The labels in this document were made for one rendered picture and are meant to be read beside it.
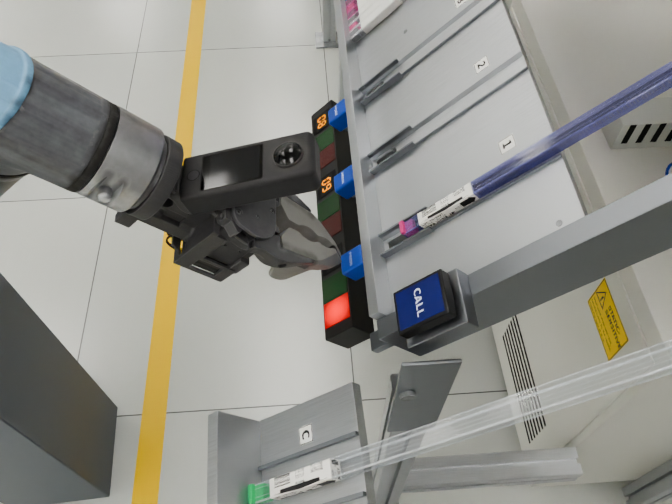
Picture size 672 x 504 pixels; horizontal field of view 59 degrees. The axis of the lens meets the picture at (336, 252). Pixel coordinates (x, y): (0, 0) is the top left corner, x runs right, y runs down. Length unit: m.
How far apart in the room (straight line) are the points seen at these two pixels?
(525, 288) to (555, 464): 0.52
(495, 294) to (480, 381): 0.85
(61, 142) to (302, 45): 1.63
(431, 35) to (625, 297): 0.39
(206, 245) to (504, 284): 0.25
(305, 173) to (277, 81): 1.45
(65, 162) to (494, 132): 0.36
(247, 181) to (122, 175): 0.09
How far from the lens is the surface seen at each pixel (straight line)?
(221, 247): 0.53
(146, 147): 0.47
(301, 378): 1.31
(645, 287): 0.77
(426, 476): 0.92
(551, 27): 1.09
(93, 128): 0.46
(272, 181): 0.47
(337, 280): 0.64
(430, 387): 0.54
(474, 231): 0.53
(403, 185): 0.61
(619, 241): 0.48
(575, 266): 0.49
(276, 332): 1.36
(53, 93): 0.46
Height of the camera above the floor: 1.21
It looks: 56 degrees down
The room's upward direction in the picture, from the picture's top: straight up
